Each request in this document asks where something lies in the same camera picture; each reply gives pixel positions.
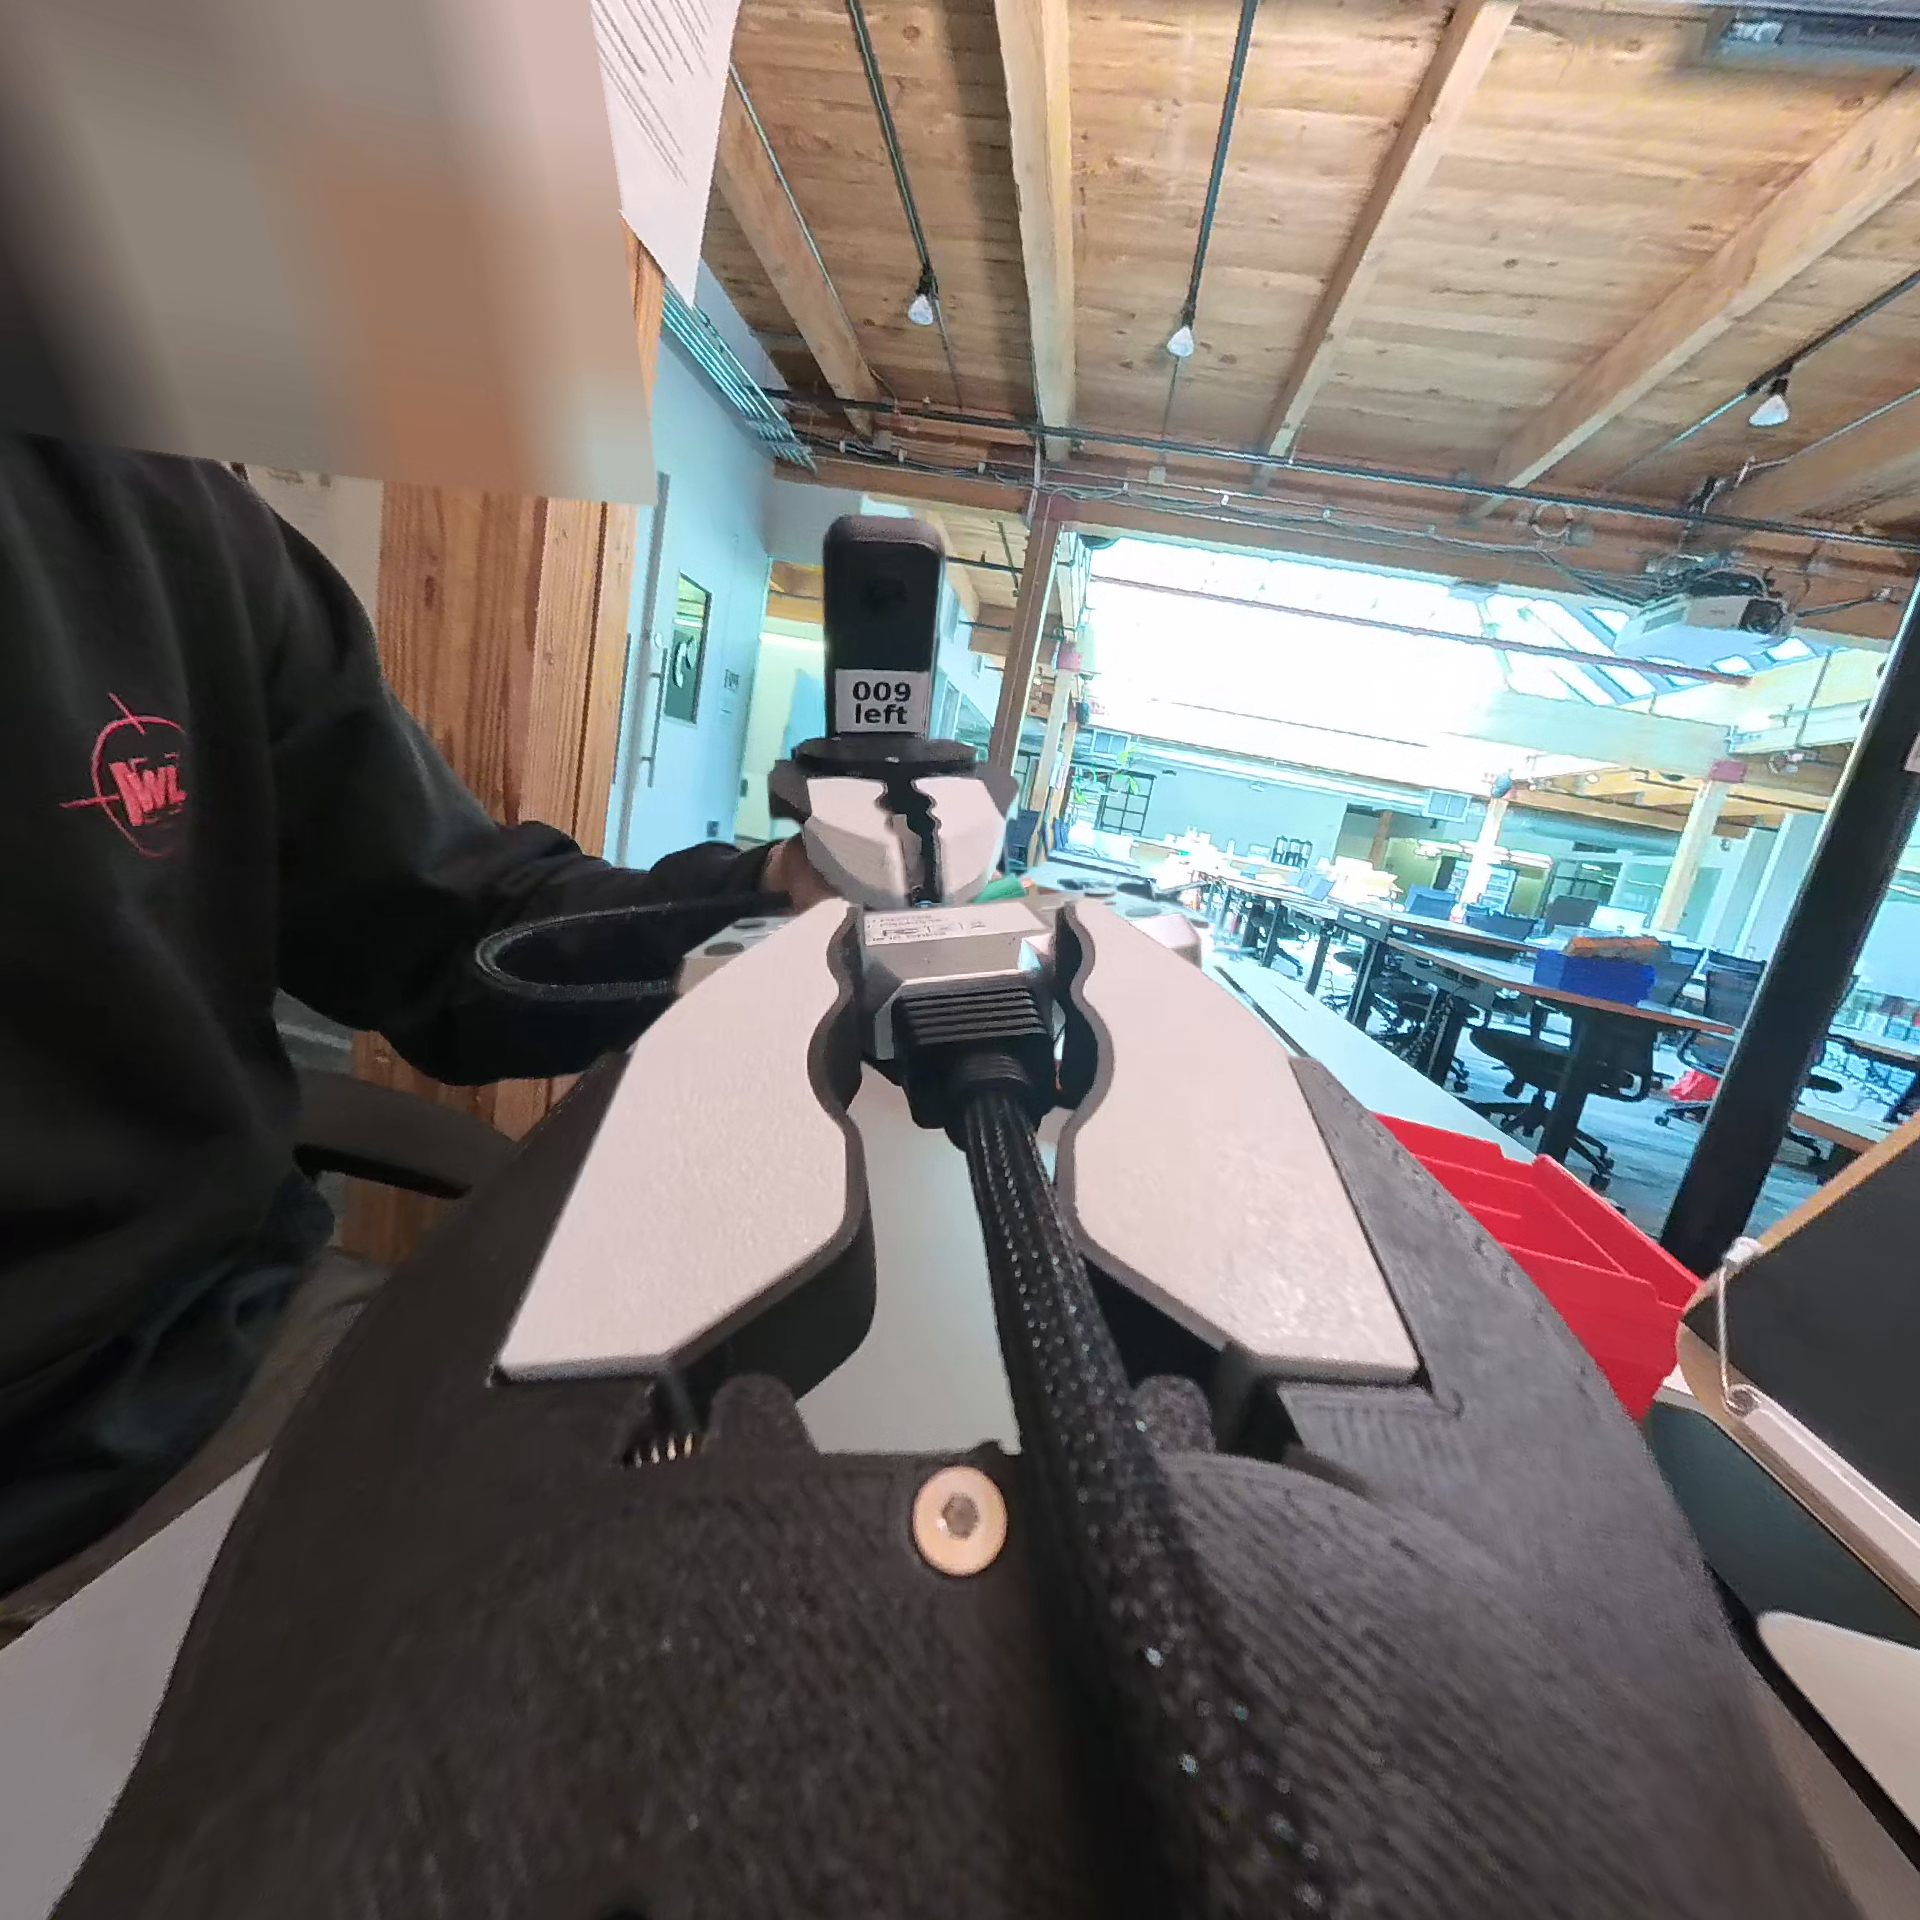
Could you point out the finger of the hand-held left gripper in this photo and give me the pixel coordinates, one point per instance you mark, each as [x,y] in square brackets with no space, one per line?
[973,832]
[855,832]

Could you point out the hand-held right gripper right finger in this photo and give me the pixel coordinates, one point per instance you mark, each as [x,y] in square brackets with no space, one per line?
[1214,1184]

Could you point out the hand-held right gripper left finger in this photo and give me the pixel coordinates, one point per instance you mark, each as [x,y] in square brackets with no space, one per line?
[704,1171]

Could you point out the silver usb hub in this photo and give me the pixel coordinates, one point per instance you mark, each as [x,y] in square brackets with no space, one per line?
[961,938]

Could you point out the person's left forearm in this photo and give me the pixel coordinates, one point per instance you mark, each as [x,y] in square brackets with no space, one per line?
[451,900]

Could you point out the person's left hand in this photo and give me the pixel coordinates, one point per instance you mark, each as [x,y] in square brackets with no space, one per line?
[787,874]

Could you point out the slim wooden column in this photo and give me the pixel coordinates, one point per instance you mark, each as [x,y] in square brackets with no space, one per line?
[1023,675]

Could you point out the white desk with wooden edge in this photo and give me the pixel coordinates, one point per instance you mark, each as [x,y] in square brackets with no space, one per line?
[1395,1080]

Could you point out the black office chair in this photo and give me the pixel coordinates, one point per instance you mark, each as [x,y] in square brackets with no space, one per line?
[405,1132]

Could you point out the red plastic bin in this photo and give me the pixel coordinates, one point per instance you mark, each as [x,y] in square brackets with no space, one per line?
[1560,1259]

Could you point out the group of black office chairs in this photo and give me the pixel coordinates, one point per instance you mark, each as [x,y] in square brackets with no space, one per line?
[1560,1049]

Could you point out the rows of office desks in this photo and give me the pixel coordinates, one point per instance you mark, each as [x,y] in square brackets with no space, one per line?
[1530,973]

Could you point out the blue storage bin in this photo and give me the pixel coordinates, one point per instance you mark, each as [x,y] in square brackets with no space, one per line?
[1598,973]

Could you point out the person's grey trouser leg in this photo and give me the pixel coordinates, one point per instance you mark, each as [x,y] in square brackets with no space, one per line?
[255,1381]

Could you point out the white paper notice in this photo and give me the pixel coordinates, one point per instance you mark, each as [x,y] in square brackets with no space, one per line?
[674,120]

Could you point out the person's black sweatshirt torso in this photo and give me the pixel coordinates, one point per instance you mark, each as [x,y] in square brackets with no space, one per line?
[150,1049]

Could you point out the black metal pole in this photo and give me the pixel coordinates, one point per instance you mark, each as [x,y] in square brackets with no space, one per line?
[1799,930]

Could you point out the black board with wooden edge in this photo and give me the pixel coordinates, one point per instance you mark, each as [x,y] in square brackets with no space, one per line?
[1846,1319]

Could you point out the white board stand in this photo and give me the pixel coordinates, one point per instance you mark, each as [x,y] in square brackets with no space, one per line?
[1829,1463]

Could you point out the ceiling projector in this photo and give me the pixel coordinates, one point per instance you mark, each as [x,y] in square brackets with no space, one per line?
[1703,615]

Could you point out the glass office wall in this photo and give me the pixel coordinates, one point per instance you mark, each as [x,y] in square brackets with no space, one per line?
[704,779]

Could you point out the framed wall sign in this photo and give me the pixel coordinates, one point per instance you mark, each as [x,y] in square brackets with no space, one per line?
[691,652]

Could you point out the thick wooden post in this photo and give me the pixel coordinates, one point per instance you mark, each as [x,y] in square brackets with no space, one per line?
[494,675]

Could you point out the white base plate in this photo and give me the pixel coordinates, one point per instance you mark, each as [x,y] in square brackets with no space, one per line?
[1861,1709]

